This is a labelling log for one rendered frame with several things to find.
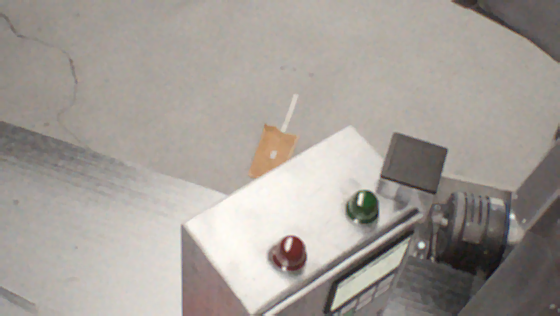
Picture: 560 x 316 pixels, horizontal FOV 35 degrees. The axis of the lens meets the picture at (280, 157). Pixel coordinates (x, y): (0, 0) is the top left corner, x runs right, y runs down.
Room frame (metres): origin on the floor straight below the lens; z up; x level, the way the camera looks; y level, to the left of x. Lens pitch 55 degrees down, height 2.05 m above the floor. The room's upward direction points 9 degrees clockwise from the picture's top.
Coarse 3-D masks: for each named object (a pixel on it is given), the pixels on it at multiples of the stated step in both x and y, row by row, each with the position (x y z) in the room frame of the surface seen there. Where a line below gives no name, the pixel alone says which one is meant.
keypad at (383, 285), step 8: (392, 272) 0.36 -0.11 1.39; (384, 280) 0.35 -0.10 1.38; (392, 280) 0.36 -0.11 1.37; (368, 288) 0.34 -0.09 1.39; (376, 288) 0.34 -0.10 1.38; (384, 288) 0.35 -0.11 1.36; (360, 296) 0.33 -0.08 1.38; (368, 296) 0.34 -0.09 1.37; (376, 296) 0.35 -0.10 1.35; (344, 304) 0.32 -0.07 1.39; (352, 304) 0.33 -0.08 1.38; (360, 304) 0.33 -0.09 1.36; (336, 312) 0.31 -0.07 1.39; (344, 312) 0.32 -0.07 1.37; (352, 312) 0.33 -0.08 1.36
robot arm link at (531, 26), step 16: (464, 0) 0.65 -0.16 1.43; (480, 0) 0.63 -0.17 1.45; (496, 0) 0.61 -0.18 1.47; (512, 0) 0.59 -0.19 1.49; (528, 0) 0.57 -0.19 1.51; (544, 0) 0.55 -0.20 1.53; (496, 16) 0.60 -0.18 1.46; (512, 16) 0.57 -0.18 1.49; (528, 16) 0.55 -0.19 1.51; (544, 16) 0.53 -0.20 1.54; (528, 32) 0.53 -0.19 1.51; (544, 32) 0.52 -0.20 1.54; (544, 48) 0.50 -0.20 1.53
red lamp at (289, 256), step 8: (280, 240) 0.31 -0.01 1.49; (288, 240) 0.31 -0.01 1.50; (296, 240) 0.31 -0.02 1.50; (280, 248) 0.30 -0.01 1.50; (288, 248) 0.30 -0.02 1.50; (296, 248) 0.30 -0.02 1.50; (304, 248) 0.31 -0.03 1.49; (272, 256) 0.30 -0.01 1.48; (280, 256) 0.30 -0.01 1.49; (288, 256) 0.30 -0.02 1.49; (296, 256) 0.30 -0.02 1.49; (304, 256) 0.31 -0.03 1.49; (280, 264) 0.30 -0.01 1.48; (288, 264) 0.30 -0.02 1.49; (296, 264) 0.30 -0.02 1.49; (304, 264) 0.30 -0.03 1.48; (288, 272) 0.29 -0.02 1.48; (296, 272) 0.30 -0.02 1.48
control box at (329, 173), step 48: (336, 144) 0.42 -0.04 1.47; (240, 192) 0.36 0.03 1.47; (288, 192) 0.36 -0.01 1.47; (336, 192) 0.37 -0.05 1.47; (192, 240) 0.31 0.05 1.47; (240, 240) 0.32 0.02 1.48; (336, 240) 0.33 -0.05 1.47; (384, 240) 0.34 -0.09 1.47; (192, 288) 0.31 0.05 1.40; (240, 288) 0.28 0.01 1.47; (288, 288) 0.28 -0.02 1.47
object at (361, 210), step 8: (360, 192) 0.36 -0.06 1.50; (368, 192) 0.36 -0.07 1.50; (352, 200) 0.35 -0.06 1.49; (360, 200) 0.35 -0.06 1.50; (368, 200) 0.35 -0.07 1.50; (376, 200) 0.36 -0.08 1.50; (352, 208) 0.35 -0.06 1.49; (360, 208) 0.35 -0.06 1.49; (368, 208) 0.35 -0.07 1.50; (376, 208) 0.35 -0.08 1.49; (352, 216) 0.35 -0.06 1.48; (360, 216) 0.35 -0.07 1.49; (368, 216) 0.35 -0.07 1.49; (376, 216) 0.35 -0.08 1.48; (360, 224) 0.34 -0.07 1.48; (368, 224) 0.34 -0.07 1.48
